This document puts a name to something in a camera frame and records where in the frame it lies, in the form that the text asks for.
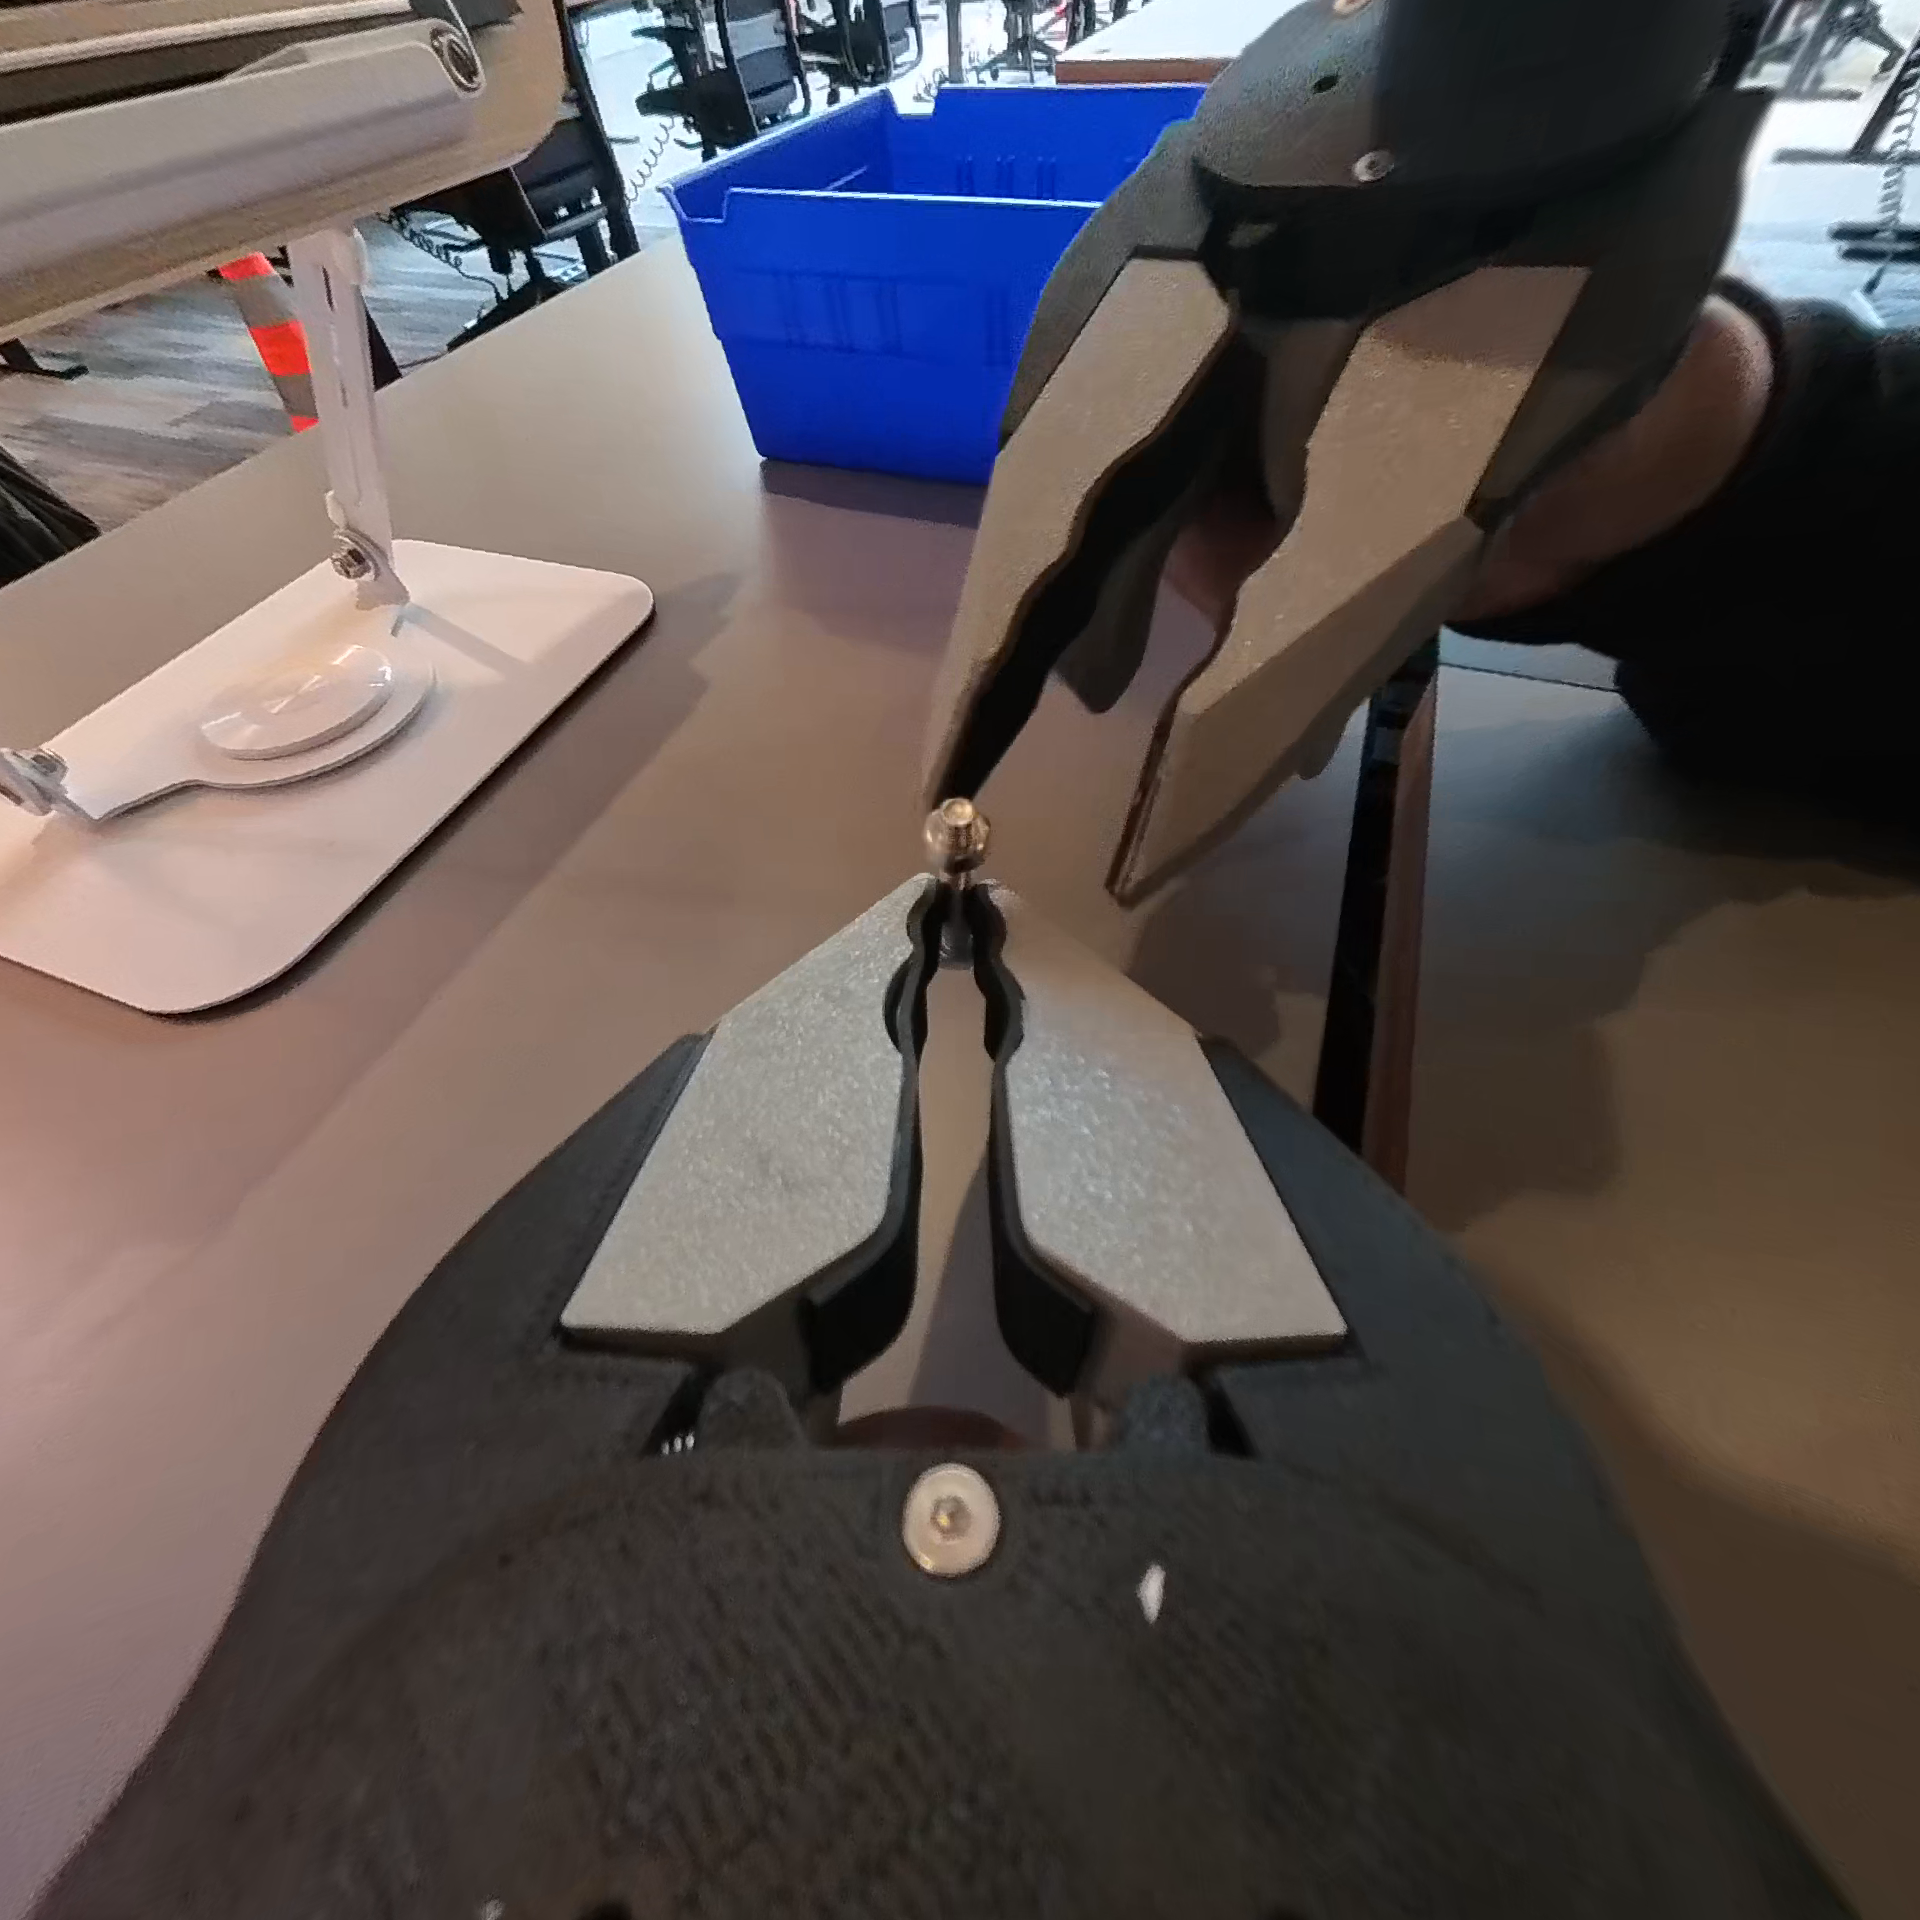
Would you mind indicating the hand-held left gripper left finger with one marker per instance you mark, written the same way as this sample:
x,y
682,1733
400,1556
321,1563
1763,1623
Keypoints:
x,y
763,1171

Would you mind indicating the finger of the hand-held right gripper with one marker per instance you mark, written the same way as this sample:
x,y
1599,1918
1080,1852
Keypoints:
x,y
1095,389
1394,511

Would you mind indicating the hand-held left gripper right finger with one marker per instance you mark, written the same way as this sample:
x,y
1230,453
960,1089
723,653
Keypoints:
x,y
1141,1185

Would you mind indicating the blue plastic bin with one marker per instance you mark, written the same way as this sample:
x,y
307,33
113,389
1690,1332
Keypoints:
x,y
856,360

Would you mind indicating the metal bolt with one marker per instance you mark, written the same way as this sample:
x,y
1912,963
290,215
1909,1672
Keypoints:
x,y
954,827

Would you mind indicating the person's right forearm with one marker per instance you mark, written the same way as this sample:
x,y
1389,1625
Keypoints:
x,y
1799,630

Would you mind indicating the person's right hand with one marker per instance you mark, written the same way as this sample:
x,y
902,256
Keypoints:
x,y
1665,481

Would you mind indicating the black office chair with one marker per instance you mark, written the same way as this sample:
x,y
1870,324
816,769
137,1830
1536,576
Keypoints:
x,y
869,37
555,195
744,76

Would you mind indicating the white folding laptop stand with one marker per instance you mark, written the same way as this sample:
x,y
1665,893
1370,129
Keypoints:
x,y
450,630

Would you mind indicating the orange traffic cone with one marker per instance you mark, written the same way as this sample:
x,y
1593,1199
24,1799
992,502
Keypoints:
x,y
277,324

